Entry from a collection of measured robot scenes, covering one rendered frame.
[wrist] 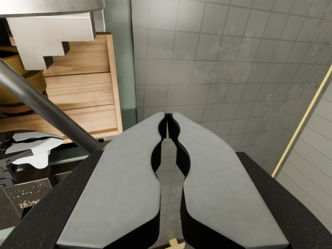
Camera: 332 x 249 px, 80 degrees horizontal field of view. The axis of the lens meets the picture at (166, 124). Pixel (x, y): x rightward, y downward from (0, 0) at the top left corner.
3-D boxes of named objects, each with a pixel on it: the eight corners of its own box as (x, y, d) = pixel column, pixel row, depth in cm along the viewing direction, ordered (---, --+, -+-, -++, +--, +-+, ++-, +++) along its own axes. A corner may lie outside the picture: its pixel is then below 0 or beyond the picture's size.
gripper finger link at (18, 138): (69, 147, 45) (23, 156, 43) (63, 126, 42) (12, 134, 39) (69, 157, 43) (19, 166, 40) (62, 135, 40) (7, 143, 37)
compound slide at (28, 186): (7, 173, 52) (1, 187, 48) (50, 164, 55) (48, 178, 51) (33, 218, 63) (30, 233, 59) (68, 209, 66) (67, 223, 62)
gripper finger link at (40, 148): (69, 157, 43) (19, 166, 40) (62, 135, 40) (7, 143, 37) (68, 167, 40) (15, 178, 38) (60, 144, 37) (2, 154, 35)
